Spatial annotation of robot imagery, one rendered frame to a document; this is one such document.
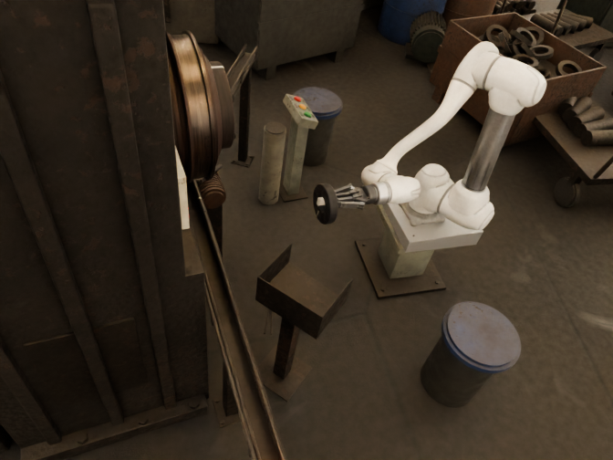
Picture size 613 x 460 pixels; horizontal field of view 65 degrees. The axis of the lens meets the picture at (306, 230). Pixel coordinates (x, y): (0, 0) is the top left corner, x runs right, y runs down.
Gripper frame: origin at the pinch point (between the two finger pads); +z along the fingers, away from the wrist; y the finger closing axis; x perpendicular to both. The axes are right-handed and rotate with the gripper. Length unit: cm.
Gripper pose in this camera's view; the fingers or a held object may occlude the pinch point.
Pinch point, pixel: (326, 200)
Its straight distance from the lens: 182.0
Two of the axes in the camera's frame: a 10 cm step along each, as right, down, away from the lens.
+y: -3.7, -7.1, 6.0
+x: 1.8, -6.9, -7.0
